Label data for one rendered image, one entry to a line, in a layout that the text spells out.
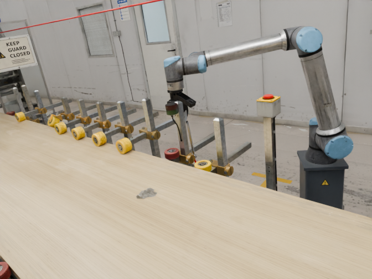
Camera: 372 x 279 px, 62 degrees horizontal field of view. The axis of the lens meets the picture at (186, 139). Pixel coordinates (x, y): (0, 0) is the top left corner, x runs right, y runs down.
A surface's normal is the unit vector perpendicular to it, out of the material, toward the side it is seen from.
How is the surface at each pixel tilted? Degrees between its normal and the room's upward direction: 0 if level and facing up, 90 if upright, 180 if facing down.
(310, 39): 83
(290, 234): 0
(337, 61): 90
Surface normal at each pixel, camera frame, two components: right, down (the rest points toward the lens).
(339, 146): 0.01, 0.45
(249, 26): -0.62, 0.37
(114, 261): -0.14, -0.92
